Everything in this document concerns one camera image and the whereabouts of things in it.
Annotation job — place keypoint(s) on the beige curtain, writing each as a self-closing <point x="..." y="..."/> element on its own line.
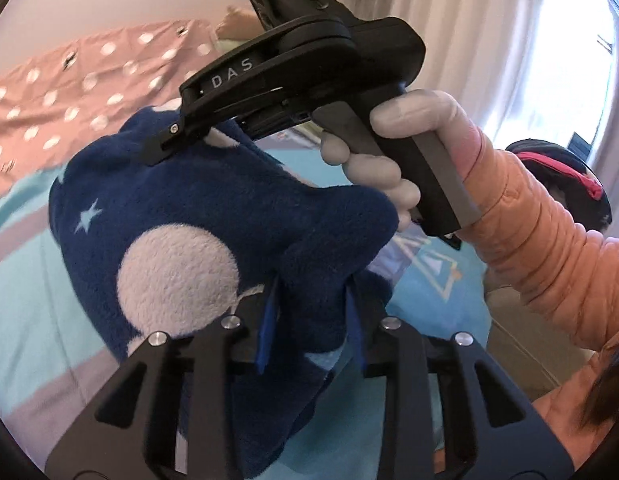
<point x="545" y="69"/>

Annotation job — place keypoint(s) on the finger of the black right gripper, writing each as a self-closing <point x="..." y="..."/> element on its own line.
<point x="183" y="136"/>

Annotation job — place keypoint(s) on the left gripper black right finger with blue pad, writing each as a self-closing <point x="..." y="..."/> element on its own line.
<point x="451" y="412"/>

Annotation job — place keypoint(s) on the pink polka dot blanket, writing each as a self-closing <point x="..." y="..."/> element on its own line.
<point x="53" y="105"/>

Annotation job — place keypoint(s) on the orange sleeved right forearm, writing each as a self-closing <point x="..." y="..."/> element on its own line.
<point x="566" y="274"/>

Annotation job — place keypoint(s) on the navy fleece star garment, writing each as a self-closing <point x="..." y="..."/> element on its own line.
<point x="176" y="245"/>

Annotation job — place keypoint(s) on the green pillow back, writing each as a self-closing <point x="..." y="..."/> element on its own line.
<point x="241" y="31"/>

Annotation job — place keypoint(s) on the turquoise grey bed sheet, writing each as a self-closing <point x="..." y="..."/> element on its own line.
<point x="53" y="361"/>

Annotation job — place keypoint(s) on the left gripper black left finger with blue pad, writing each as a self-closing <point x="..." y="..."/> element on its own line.
<point x="166" y="413"/>

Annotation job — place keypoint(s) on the peach pillow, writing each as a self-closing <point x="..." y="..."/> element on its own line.
<point x="236" y="15"/>

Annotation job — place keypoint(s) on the black backpack red trim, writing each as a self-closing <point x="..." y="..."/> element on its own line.
<point x="568" y="180"/>

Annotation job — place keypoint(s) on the right hand white glove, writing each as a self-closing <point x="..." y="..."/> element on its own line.
<point x="404" y="117"/>

